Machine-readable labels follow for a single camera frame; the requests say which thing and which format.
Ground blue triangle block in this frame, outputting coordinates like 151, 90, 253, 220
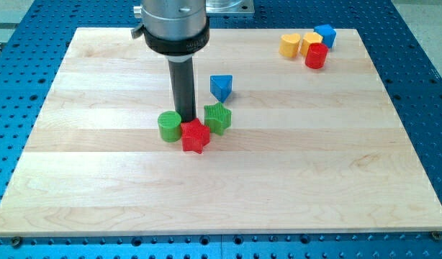
210, 75, 233, 103

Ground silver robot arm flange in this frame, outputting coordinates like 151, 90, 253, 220
131, 0, 209, 56

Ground green star block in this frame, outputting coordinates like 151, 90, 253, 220
204, 102, 232, 135

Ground red star block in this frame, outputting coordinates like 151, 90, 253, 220
181, 118, 210, 154

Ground green cylinder block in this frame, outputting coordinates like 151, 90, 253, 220
158, 111, 181, 142

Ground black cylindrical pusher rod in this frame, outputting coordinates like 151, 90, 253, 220
167, 55, 197, 122

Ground light wooden board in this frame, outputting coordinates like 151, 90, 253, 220
0, 27, 442, 237

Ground yellow heart block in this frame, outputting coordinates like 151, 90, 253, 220
279, 33, 301, 58

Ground red cylinder block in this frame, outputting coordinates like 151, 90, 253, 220
305, 43, 328, 69

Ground yellow hexagon block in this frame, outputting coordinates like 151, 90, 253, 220
300, 32, 323, 57

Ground blue cube block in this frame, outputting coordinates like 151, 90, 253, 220
314, 24, 336, 48

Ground blue perforated metal base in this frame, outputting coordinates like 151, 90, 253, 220
0, 1, 442, 258

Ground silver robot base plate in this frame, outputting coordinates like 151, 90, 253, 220
206, 0, 255, 17

